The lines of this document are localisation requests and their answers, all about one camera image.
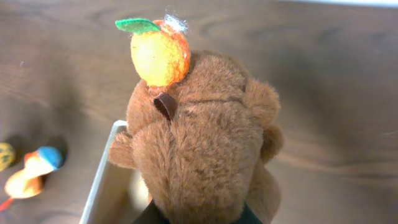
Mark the white cardboard box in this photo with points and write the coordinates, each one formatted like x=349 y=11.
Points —
x=117 y=195

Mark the yellow ball with blue letters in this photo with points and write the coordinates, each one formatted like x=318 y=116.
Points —
x=7 y=155

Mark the orange rubber duck blue cap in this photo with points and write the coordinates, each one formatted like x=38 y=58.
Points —
x=27 y=183

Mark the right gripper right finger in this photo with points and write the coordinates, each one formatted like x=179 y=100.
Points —
x=247 y=216

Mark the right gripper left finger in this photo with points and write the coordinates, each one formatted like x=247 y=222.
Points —
x=151 y=215

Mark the brown plush bear with orange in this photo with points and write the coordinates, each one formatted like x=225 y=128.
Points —
x=200 y=129

